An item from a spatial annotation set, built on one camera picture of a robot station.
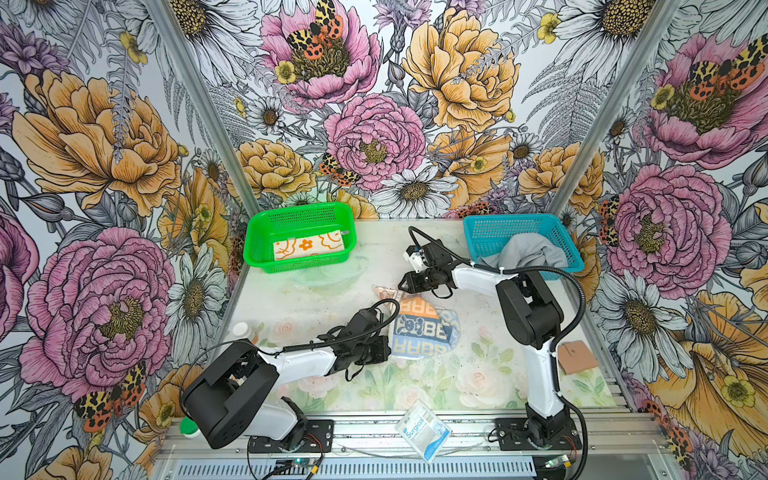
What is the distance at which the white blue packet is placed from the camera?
0.74 meters

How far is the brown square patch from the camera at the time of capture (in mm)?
869

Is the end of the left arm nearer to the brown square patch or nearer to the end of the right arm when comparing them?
the end of the right arm
